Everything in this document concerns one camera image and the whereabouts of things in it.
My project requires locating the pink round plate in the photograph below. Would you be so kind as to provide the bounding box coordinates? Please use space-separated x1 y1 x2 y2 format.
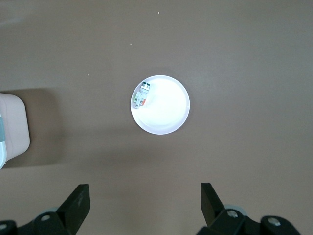
130 75 191 135

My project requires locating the white green contact block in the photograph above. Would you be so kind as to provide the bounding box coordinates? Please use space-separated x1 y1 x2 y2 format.
133 82 151 109

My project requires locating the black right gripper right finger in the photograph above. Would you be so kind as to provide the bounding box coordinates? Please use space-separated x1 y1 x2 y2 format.
197 182 301 235

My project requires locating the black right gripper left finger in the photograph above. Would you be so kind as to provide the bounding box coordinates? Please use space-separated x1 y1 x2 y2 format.
0 184 92 235

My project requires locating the white lidded storage box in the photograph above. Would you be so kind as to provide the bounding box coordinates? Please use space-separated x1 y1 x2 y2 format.
0 92 31 169

